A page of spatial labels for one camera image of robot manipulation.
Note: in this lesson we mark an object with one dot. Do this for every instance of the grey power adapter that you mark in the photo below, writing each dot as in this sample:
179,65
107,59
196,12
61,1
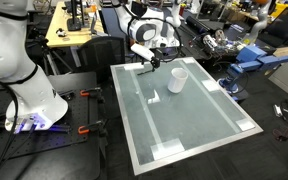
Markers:
278,110

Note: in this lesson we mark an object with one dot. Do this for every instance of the large white tape patch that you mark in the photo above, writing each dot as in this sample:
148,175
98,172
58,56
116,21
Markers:
167,149

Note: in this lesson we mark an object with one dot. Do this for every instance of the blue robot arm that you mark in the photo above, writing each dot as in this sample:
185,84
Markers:
254,55

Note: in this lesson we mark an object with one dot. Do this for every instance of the small black white device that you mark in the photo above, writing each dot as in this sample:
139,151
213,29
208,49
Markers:
61,32

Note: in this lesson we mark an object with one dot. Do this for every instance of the black mesh office chair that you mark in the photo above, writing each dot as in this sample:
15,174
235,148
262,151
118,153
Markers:
100,55

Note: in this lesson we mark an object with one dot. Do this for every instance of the short white background robot arm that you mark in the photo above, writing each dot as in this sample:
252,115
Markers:
175,15

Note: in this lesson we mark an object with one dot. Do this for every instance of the white ceramic mug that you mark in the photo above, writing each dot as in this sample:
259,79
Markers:
177,81

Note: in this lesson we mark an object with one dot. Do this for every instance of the black camera tripod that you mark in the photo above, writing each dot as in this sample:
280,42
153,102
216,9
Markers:
45,50

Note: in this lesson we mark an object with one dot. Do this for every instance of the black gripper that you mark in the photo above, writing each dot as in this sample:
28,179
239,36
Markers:
155,61

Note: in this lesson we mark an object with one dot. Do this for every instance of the yellow box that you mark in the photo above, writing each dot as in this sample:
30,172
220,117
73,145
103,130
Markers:
281,8

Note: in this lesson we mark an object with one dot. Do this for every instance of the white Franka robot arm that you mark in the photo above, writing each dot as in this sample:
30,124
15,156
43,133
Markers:
17,50

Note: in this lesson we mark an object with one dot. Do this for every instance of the silver robot hand mechanism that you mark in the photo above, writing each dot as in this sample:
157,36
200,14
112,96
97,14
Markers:
212,40

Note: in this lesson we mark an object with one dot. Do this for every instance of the black padded office chair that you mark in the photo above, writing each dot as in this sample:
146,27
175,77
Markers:
284,26

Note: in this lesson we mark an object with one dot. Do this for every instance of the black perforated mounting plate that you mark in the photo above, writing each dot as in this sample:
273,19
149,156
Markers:
67,140

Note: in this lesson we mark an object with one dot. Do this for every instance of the black monitor stand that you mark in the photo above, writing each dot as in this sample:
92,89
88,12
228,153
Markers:
74,23

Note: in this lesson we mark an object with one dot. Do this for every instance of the tall white background robot arm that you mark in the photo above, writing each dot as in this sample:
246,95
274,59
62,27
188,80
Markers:
262,20

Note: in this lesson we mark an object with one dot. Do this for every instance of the light wooden desk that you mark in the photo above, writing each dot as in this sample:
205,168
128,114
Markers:
80,36

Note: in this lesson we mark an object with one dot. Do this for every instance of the long white tape strip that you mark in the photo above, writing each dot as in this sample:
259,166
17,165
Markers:
214,98
145,106

